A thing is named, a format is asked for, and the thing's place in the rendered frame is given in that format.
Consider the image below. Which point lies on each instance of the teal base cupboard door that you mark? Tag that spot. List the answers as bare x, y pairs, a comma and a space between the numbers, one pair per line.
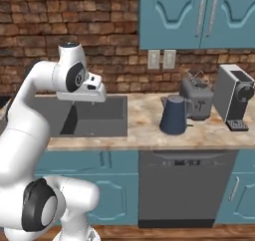
113, 198
242, 201

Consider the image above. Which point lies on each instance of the teal wall cupboard door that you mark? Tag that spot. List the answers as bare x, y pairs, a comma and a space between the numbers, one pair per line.
169, 22
235, 22

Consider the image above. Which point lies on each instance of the grey kitchen sink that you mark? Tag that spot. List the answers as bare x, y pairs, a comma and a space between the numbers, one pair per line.
99, 117

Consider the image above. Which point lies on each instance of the teal drawer front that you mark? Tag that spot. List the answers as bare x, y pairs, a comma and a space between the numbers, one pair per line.
76, 162
245, 160

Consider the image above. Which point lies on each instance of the white wall outlet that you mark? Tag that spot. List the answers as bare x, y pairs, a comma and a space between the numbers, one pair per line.
154, 59
169, 59

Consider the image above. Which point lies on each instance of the grey dishwasher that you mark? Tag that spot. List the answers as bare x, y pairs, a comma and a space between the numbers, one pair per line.
186, 188

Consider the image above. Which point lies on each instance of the dark blue electric kettle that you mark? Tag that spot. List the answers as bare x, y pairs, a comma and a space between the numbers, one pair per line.
173, 117

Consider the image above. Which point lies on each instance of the grey toaster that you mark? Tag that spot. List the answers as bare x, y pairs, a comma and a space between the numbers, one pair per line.
199, 99

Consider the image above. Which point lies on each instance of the grey and black coffee machine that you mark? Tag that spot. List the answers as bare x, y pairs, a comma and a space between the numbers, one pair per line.
229, 92

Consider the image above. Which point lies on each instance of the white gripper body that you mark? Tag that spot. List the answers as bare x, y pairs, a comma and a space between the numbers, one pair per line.
83, 94

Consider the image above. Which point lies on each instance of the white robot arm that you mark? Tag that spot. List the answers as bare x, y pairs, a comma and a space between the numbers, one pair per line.
25, 138

